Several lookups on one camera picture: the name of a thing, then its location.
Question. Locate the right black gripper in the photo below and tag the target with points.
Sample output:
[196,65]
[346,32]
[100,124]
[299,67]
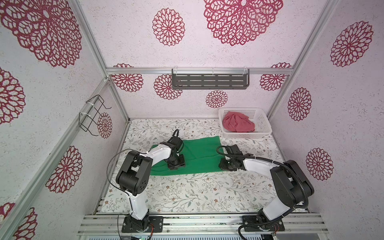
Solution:
[222,165]

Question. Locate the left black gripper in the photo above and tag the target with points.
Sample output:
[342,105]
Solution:
[182,163]

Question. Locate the green tank top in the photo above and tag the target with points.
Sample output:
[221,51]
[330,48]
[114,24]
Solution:
[200,157]

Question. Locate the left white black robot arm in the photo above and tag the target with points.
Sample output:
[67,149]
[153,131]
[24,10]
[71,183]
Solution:
[133,176]

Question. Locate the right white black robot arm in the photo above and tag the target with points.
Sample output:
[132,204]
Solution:
[292,187]

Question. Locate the pink tank top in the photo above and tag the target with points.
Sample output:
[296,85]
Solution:
[238,123]

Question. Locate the floral table mat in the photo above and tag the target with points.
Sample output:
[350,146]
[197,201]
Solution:
[217,192]

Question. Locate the white plastic basket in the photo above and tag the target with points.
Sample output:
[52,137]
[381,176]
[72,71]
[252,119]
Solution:
[256,115]

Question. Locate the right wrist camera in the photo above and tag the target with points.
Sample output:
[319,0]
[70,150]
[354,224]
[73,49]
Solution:
[233,152]

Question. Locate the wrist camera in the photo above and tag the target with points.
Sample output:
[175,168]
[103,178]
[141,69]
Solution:
[233,152]
[177,142]

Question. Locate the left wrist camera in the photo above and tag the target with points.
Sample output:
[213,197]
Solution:
[177,142]

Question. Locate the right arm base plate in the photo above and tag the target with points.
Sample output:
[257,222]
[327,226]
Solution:
[257,223]

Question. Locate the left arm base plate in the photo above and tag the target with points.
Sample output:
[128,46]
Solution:
[147,225]

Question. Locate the grey slotted wall shelf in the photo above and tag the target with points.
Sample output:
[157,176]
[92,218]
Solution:
[181,81]

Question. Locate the black wire wall rack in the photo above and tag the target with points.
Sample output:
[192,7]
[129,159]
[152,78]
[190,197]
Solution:
[90,117]

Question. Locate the aluminium mounting rail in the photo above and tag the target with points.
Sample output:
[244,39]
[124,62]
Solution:
[201,224]

